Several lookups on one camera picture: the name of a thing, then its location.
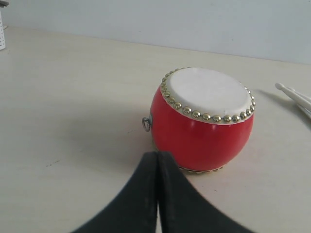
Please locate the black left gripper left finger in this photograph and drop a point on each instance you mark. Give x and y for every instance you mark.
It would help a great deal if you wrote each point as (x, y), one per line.
(134, 209)

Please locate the white drumstick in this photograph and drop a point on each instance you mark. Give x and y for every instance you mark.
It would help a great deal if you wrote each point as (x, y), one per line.
(292, 94)
(306, 111)

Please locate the red small drum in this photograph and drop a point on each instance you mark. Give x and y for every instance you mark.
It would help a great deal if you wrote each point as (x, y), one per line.
(203, 117)

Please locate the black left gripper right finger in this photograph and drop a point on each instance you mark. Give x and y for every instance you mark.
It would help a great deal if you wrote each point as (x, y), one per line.
(182, 208)

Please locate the white perforated container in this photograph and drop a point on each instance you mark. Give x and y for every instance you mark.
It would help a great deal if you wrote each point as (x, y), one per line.
(3, 4)

